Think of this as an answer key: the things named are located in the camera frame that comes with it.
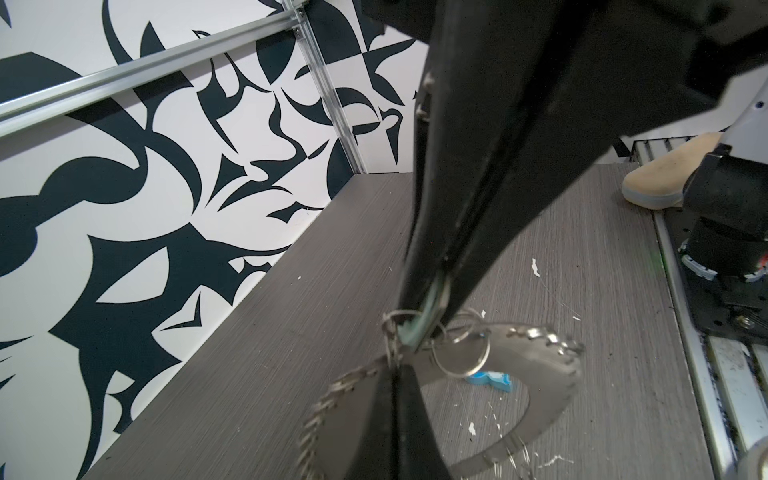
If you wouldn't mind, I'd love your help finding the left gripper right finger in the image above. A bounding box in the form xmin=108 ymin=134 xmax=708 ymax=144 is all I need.
xmin=395 ymin=365 xmax=451 ymax=480

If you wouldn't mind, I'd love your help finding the pale green key tag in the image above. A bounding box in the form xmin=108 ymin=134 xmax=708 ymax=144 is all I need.
xmin=398 ymin=272 xmax=451 ymax=350

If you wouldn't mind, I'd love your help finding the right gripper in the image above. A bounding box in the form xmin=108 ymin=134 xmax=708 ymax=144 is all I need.
xmin=362 ymin=1 xmax=767 ymax=318

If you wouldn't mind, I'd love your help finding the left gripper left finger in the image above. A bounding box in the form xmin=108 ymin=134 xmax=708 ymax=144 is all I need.
xmin=345 ymin=367 xmax=398 ymax=480

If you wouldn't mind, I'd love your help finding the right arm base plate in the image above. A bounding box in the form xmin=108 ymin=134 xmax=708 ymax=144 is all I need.
xmin=663 ymin=207 xmax=767 ymax=345

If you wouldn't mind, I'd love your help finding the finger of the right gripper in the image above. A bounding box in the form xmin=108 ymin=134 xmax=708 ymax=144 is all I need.
xmin=395 ymin=0 xmax=601 ymax=319

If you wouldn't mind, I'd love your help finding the beige foam pad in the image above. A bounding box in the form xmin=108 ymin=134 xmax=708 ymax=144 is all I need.
xmin=621 ymin=132 xmax=722 ymax=210

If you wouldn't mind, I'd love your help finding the blue robot toy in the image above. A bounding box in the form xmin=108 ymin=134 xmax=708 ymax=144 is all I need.
xmin=465 ymin=371 xmax=513 ymax=393

